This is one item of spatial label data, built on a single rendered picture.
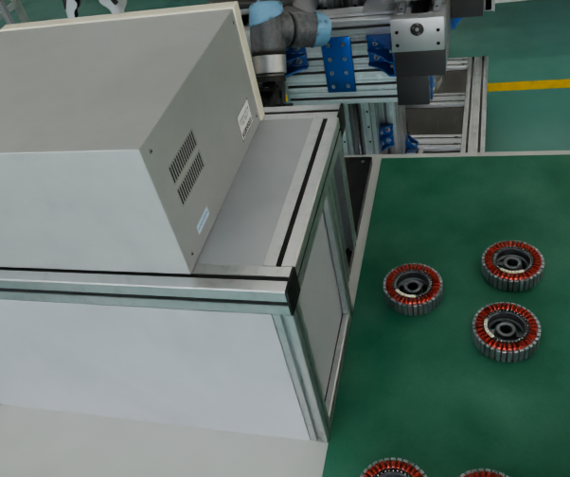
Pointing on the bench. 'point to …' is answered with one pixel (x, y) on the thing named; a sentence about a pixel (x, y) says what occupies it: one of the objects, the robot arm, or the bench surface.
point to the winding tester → (107, 138)
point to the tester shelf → (221, 233)
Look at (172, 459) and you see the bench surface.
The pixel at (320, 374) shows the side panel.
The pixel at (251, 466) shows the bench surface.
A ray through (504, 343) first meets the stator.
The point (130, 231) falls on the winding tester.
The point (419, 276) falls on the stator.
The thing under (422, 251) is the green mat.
